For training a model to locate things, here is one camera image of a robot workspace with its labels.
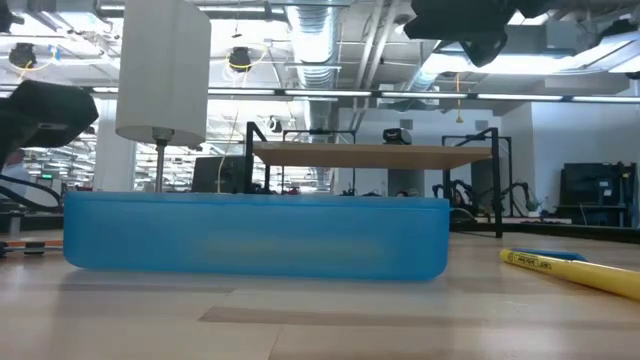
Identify yellow highlighter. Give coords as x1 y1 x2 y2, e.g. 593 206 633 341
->
499 248 640 302

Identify silver ceiling air duct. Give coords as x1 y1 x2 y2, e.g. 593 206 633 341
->
283 3 342 132

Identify wooden shelf riser black legs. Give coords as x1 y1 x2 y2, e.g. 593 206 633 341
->
244 121 504 239

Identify black curved cable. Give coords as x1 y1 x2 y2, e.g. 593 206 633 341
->
0 173 64 212

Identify white lamp cord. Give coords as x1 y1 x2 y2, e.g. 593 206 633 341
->
216 98 242 194

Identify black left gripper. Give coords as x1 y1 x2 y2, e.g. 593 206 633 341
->
0 79 100 169

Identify black aluminium table frame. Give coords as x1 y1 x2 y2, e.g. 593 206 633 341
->
449 218 640 244

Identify person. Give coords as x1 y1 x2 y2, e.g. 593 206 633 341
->
1 148 32 200

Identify blue pen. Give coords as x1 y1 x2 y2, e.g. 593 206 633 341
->
509 247 589 263

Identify orange pencil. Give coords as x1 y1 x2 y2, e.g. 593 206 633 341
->
7 240 65 250

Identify black computer monitor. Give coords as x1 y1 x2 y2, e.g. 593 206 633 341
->
191 156 247 194

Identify blue translucent plastic pencil case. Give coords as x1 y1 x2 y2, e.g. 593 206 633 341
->
63 191 451 282

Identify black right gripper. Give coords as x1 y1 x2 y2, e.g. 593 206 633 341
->
403 0 516 69

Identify white building column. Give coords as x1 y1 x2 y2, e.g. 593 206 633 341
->
93 98 137 192

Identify black storage cabinet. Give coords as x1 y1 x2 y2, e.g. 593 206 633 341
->
558 161 639 229

